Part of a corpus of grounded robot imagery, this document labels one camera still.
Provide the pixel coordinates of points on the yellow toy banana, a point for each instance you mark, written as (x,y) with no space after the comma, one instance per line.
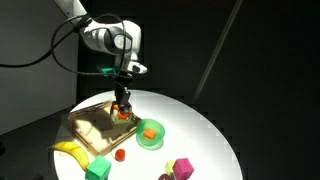
(71,147)

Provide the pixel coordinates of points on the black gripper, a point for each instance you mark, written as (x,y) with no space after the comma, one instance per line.
(121,87)

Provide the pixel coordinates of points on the small red cylinder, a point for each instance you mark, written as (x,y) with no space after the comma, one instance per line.
(120,155)

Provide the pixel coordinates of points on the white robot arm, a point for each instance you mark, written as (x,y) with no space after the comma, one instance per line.
(100,36)

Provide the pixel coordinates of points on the small yellow-green block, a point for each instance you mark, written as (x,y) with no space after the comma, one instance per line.
(169,167)

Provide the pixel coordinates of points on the magenta cube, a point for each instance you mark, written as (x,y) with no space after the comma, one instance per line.
(182,169)

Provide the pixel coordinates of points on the green plastic bowl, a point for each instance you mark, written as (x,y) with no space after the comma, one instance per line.
(151,142)

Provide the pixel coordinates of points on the orange block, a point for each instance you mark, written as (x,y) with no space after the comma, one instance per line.
(150,133)

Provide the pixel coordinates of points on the maroon round toy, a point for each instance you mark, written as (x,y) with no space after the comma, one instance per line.
(164,177)

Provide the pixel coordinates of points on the shallow wooden box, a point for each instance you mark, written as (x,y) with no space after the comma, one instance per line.
(91,131)

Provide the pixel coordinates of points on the green cube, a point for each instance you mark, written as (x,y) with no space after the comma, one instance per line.
(98,169)

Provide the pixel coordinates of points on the teal camera mount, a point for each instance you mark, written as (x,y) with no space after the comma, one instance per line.
(107,70)

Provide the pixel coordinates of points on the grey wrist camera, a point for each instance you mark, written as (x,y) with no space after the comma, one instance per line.
(138,68)

